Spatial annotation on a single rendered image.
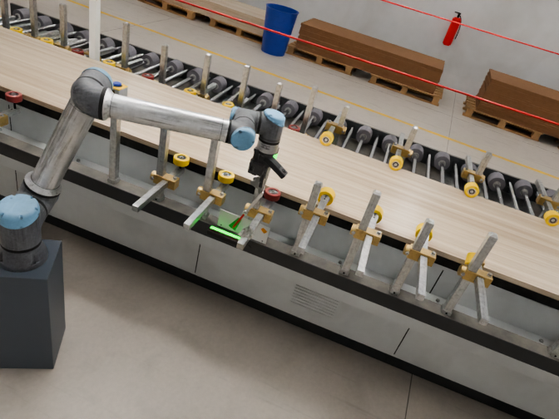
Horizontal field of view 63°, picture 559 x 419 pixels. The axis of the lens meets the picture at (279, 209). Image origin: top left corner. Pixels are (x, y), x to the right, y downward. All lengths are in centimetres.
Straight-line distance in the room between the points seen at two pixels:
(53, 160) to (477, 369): 235
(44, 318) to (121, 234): 88
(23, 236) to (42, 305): 34
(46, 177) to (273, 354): 149
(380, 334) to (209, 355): 96
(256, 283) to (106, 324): 85
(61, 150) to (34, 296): 63
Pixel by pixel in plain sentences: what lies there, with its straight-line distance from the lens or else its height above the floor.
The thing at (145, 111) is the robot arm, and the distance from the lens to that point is 169.
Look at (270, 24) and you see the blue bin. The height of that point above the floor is 46.
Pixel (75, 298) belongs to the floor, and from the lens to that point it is 284.
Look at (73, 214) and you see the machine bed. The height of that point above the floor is 19.
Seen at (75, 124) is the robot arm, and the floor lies 120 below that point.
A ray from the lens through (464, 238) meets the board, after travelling 249.
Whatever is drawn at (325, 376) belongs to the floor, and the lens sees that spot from 269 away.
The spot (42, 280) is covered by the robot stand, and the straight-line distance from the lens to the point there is 211.
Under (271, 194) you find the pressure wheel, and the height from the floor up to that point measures 91.
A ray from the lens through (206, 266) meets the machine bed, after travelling 276.
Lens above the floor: 206
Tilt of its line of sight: 33 degrees down
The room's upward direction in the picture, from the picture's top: 16 degrees clockwise
